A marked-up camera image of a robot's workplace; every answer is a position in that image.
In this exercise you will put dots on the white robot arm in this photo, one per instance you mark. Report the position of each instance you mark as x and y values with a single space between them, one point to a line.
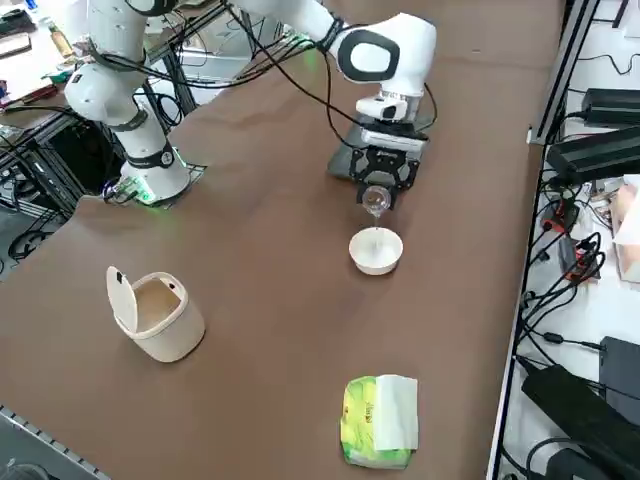
395 45

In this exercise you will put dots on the green tissue pack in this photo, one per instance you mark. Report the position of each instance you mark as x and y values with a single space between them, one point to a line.
362 420

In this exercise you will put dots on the clear glass measuring cup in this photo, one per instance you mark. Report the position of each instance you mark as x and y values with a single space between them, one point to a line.
376 200

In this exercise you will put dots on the cream desktop trash can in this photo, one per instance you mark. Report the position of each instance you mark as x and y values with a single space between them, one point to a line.
170 335

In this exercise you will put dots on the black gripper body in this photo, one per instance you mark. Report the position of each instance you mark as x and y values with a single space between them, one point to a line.
385 125

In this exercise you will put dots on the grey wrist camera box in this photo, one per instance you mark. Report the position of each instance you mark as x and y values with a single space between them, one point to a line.
395 140

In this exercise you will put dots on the grey rectangular tray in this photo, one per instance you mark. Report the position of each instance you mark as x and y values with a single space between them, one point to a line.
340 162

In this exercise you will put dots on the black power adapter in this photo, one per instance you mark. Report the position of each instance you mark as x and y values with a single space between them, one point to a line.
595 152
612 105
570 400

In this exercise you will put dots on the aluminium frame post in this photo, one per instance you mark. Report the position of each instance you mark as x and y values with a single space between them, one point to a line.
565 65

